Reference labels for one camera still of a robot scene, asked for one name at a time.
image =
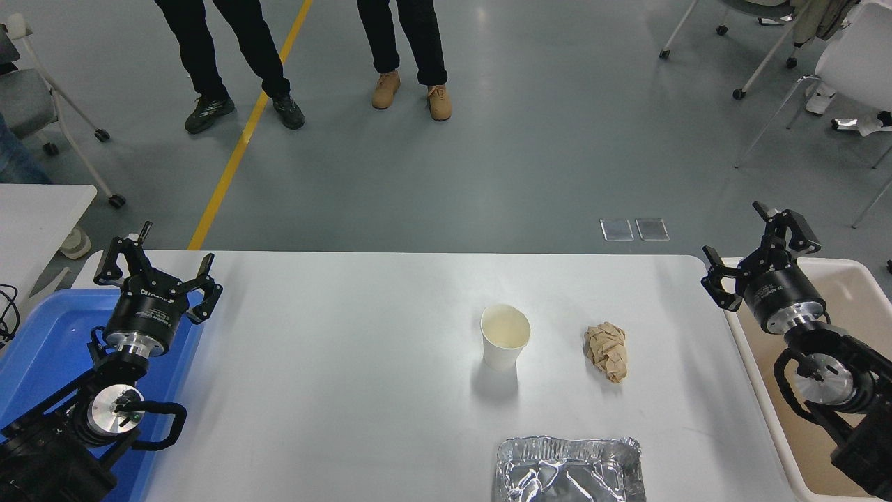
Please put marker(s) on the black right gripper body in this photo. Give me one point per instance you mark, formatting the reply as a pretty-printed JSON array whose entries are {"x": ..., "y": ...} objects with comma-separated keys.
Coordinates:
[{"x": 780, "y": 289}]

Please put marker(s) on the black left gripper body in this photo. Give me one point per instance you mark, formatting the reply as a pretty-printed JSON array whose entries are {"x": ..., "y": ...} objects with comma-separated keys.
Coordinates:
[{"x": 146, "y": 314}]

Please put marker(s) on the white paper cup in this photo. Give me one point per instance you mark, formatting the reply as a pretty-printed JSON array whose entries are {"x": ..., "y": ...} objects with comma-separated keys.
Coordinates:
[{"x": 503, "y": 341}]

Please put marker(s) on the silver foil tray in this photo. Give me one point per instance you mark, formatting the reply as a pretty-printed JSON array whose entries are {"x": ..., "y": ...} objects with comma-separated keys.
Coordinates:
[{"x": 568, "y": 470}]

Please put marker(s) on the person's foot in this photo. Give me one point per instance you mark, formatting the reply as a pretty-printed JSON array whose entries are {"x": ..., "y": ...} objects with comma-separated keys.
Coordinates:
[{"x": 75, "y": 244}]

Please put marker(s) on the large pale bin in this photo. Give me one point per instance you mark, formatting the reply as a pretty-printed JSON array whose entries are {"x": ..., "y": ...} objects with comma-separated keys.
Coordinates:
[{"x": 850, "y": 293}]

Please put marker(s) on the clear floor plate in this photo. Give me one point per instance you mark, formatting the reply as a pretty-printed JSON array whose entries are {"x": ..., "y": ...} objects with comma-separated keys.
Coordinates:
[
  {"x": 652, "y": 229},
  {"x": 617, "y": 230}
]

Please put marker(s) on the blue plastic tray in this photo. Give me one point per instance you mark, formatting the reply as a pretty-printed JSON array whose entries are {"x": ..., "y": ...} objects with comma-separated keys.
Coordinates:
[{"x": 49, "y": 335}]

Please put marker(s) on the white side table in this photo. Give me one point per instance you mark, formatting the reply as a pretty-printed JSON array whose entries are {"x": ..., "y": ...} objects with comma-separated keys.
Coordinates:
[{"x": 35, "y": 216}]

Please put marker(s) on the crumpled tan paper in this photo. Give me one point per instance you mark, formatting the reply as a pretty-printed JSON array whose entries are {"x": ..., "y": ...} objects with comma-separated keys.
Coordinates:
[{"x": 606, "y": 352}]

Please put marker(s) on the person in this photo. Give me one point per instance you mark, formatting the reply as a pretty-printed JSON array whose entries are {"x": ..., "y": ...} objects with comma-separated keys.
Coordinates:
[
  {"x": 821, "y": 101},
  {"x": 432, "y": 42},
  {"x": 17, "y": 160},
  {"x": 195, "y": 42}
]

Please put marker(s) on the rolling chair with casters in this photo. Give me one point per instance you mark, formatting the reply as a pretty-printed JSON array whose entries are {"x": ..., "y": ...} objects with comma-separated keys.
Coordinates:
[{"x": 766, "y": 59}]

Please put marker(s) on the white-framed rolling chair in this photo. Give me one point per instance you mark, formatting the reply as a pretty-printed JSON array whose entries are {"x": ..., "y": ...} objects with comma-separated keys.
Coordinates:
[{"x": 28, "y": 97}]

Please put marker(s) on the white shell chair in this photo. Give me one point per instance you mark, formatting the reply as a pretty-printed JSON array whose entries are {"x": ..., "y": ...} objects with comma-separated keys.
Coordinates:
[{"x": 860, "y": 63}]

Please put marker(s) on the beige hanging jacket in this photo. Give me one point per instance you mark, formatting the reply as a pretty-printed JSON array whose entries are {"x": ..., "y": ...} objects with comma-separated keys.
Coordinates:
[{"x": 826, "y": 17}]

